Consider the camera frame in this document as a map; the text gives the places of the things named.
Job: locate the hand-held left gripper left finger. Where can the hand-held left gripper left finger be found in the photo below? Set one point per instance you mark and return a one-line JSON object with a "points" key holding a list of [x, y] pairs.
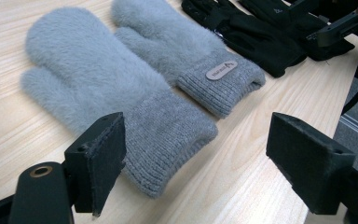
{"points": [[96, 161]]}

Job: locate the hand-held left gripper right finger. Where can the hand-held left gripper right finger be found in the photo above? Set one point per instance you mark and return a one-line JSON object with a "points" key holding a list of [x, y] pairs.
{"points": [[307, 161]]}

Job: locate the black glove white logo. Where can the black glove white logo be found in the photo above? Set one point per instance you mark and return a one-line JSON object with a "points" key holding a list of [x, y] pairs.
{"points": [[335, 51]]}

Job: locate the grey fluffy mitten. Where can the grey fluffy mitten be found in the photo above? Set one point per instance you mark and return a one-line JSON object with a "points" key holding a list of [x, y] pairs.
{"points": [[99, 77]]}

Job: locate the grey fluffy mitten tan label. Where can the grey fluffy mitten tan label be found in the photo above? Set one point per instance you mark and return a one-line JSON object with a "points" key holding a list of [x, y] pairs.
{"points": [[167, 40]]}

